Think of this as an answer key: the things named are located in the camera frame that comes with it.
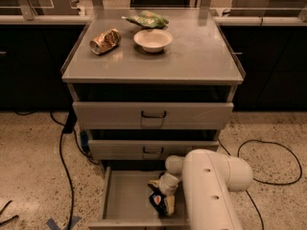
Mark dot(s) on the black top drawer handle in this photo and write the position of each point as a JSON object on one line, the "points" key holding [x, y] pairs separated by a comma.
{"points": [[153, 115]]}

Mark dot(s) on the blue pepsi can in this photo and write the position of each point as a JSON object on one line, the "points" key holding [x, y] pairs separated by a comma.
{"points": [[157, 200]]}

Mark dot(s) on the grey middle drawer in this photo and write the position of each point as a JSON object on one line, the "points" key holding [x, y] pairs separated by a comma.
{"points": [[133, 149]]}

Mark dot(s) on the grey drawer cabinet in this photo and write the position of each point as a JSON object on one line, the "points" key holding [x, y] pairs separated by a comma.
{"points": [[198, 67]]}

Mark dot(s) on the grey open bottom drawer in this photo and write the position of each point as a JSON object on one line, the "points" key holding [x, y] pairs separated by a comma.
{"points": [[126, 205]]}

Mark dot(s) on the black drawer handle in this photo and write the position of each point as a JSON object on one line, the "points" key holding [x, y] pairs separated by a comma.
{"points": [[153, 115], [153, 150]]}

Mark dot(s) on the green chip bag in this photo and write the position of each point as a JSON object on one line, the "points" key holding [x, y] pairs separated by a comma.
{"points": [[148, 19]]}

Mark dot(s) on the blue floor tape cross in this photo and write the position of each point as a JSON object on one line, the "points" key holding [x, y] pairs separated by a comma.
{"points": [[53, 225]]}

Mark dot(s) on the crushed gold soda can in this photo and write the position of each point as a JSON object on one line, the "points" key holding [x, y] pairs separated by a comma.
{"points": [[105, 42]]}

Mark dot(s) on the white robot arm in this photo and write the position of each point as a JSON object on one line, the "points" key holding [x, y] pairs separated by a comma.
{"points": [[207, 179]]}

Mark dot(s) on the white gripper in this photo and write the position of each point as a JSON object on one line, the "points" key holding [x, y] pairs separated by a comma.
{"points": [[167, 185]]}

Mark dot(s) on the white bowl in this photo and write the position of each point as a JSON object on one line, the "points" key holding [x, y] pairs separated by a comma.
{"points": [[153, 41]]}

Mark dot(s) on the black middle drawer handle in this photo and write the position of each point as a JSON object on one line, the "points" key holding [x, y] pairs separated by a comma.
{"points": [[153, 150]]}

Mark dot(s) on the grey top drawer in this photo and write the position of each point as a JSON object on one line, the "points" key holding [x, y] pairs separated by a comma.
{"points": [[123, 115]]}

